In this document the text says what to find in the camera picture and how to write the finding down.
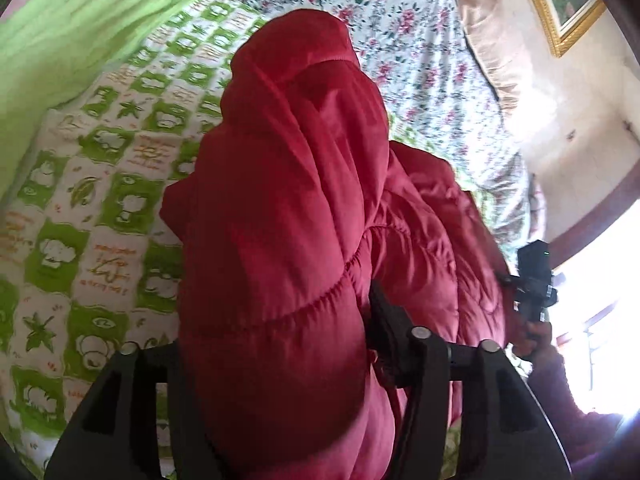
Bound red puffer jacket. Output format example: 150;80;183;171
160;10;511;479

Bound floral bed sheet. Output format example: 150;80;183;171
236;0;544;254

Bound beige satin pillow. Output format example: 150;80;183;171
457;0;532;116

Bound person right hand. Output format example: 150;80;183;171
512;322;556;363

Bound green white patterned quilt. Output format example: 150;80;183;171
1;0;268;476

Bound dark red sleeve forearm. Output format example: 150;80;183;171
527;346;623;468

